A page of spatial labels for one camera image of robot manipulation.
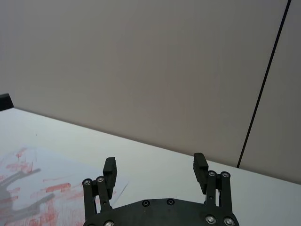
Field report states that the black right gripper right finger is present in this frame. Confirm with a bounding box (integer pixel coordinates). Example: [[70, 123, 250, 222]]
[[193, 153, 234, 212]]

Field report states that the black box corner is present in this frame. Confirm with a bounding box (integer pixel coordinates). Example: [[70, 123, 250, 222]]
[[0, 93, 14, 112]]

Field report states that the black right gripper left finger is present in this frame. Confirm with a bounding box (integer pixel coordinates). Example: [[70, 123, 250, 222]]
[[82, 157, 118, 222]]

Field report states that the plain pale wall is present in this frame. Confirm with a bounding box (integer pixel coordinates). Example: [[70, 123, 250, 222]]
[[0, 0, 301, 185]]

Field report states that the red-stained white sheet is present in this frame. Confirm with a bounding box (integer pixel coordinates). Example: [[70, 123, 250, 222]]
[[0, 146, 130, 226]]

